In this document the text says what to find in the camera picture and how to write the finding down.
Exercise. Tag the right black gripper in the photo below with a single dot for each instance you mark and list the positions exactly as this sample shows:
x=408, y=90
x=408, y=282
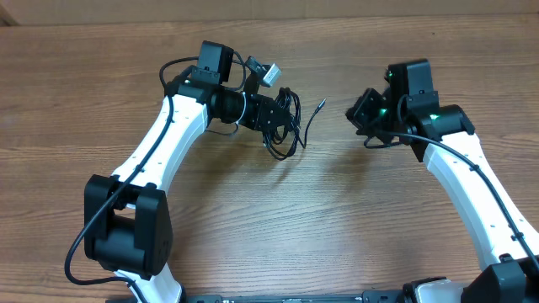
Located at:
x=357, y=115

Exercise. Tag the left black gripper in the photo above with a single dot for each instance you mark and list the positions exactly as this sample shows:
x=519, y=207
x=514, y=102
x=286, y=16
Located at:
x=260, y=120

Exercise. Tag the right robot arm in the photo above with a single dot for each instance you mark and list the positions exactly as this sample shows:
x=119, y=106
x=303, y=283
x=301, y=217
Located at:
x=443, y=138

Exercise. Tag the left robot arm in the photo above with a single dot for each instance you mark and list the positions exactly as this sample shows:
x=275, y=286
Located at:
x=127, y=226

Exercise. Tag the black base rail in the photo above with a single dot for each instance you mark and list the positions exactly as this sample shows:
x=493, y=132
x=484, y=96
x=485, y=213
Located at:
x=368, y=296

